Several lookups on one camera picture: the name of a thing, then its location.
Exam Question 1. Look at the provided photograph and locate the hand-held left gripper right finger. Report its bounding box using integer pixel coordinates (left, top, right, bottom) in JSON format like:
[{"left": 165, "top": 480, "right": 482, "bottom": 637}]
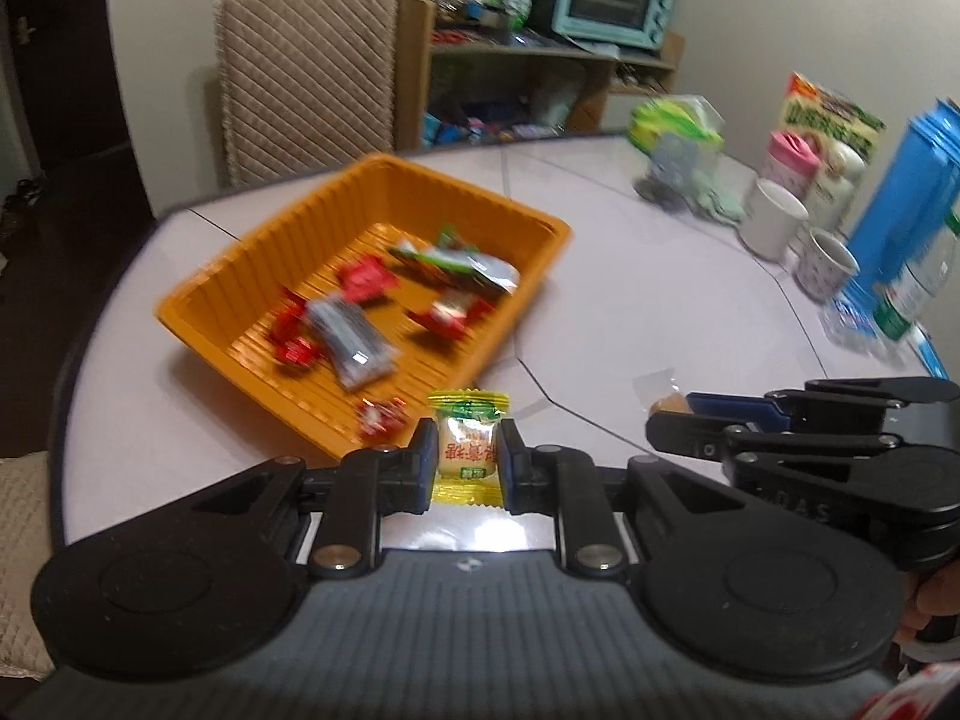
[{"left": 501, "top": 418, "right": 758, "bottom": 578}]

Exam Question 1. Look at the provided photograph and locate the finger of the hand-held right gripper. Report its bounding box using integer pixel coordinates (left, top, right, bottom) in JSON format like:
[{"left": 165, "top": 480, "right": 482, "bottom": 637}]
[
  {"left": 686, "top": 376, "right": 960, "bottom": 422},
  {"left": 646, "top": 409, "right": 905, "bottom": 470}
]

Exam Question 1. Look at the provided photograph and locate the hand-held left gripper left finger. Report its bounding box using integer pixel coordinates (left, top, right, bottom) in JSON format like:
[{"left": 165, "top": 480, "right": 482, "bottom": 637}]
[{"left": 180, "top": 420, "right": 440, "bottom": 578}]

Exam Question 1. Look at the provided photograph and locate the yellow candy packet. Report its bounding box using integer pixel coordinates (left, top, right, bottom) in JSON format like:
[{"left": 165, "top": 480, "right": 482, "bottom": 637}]
[{"left": 426, "top": 388, "right": 511, "bottom": 509}]

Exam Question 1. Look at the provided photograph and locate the clear brown candy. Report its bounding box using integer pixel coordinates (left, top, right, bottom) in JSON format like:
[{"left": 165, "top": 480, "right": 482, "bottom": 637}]
[{"left": 634, "top": 367, "right": 695, "bottom": 415}]

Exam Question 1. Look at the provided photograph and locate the dark red patterned candy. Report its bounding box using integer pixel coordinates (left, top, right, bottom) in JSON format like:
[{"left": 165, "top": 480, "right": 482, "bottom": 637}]
[{"left": 355, "top": 394, "right": 410, "bottom": 442}]

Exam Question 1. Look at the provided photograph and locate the grey snack packet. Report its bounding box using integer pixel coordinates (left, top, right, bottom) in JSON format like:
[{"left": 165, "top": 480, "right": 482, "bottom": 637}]
[{"left": 304, "top": 294, "right": 396, "bottom": 392}]

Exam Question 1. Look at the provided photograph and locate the red and silver candy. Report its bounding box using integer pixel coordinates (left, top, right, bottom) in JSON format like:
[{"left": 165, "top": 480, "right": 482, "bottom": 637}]
[{"left": 405, "top": 292, "right": 497, "bottom": 346}]

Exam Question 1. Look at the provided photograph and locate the small red candy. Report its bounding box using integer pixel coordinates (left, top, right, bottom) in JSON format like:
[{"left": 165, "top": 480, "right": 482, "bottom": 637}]
[{"left": 268, "top": 298, "right": 325, "bottom": 374}]

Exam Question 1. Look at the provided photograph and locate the green snack packet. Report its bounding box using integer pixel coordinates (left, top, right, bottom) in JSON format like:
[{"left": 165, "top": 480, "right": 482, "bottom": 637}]
[{"left": 388, "top": 238, "right": 520, "bottom": 297}]

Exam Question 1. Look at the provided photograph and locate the green and silver candy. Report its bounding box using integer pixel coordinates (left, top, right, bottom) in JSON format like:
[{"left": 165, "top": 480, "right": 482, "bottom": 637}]
[{"left": 435, "top": 223, "right": 481, "bottom": 254}]

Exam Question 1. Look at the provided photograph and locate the orange plastic tray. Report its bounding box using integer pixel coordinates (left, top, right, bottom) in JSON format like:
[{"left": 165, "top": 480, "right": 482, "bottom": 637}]
[{"left": 155, "top": 152, "right": 575, "bottom": 460}]

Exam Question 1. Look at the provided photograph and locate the person's right hand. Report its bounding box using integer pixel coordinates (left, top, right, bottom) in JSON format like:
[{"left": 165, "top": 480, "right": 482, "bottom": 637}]
[{"left": 896, "top": 568, "right": 960, "bottom": 646}]

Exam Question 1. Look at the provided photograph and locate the clear pack with blue label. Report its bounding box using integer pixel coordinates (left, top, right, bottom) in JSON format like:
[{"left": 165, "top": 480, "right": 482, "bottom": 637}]
[{"left": 821, "top": 292, "right": 893, "bottom": 351}]

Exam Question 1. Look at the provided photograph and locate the blue toothpaste tube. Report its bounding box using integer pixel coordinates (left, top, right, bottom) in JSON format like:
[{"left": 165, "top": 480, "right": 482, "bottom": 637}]
[{"left": 904, "top": 326, "right": 951, "bottom": 377}]

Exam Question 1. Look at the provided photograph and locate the patterned white cup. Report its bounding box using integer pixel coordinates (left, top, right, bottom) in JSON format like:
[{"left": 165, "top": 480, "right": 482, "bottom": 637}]
[{"left": 795, "top": 227, "right": 860, "bottom": 303}]

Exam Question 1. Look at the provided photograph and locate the clear water bottle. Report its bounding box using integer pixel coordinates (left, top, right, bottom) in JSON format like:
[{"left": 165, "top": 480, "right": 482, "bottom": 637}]
[{"left": 874, "top": 214, "right": 960, "bottom": 344}]

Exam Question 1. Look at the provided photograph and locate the green cloth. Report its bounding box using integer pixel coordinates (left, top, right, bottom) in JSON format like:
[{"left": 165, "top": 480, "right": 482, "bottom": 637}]
[{"left": 679, "top": 172, "right": 758, "bottom": 226}]

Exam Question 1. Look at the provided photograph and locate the red patterned clothing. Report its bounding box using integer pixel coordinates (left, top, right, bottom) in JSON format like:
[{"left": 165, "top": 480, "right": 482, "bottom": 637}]
[{"left": 855, "top": 660, "right": 960, "bottom": 720}]

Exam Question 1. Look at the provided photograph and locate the white thermos bottle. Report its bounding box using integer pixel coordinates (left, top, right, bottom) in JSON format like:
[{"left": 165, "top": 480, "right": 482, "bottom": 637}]
[{"left": 806, "top": 144, "right": 867, "bottom": 237}]

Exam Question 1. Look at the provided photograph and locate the pink lidded tumbler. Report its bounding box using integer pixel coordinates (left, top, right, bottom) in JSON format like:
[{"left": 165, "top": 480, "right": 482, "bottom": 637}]
[{"left": 761, "top": 131, "right": 820, "bottom": 200}]

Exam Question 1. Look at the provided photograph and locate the grey phone stand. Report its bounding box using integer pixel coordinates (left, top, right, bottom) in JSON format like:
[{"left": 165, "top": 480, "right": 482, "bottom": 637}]
[{"left": 634, "top": 133, "right": 710, "bottom": 207}]

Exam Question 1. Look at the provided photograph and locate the blue thermos jug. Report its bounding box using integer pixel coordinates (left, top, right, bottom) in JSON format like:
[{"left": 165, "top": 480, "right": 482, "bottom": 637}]
[{"left": 847, "top": 97, "right": 960, "bottom": 302}]

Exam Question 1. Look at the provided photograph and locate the green tissue box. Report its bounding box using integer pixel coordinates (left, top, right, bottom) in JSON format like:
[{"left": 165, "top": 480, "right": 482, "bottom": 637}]
[{"left": 628, "top": 95, "right": 725, "bottom": 166}]

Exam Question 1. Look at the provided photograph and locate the yellow and green snack box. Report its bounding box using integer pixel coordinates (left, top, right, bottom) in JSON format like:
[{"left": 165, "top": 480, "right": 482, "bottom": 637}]
[{"left": 780, "top": 73, "right": 887, "bottom": 166}]

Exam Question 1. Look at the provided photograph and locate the wooden shelf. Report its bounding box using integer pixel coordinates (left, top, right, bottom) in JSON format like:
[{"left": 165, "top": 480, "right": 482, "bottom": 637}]
[{"left": 394, "top": 0, "right": 685, "bottom": 152}]

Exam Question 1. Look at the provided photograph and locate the beige quilted chair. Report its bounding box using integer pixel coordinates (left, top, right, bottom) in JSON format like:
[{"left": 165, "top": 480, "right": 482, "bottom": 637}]
[
  {"left": 212, "top": 0, "right": 398, "bottom": 188},
  {"left": 0, "top": 454, "right": 77, "bottom": 685}
]

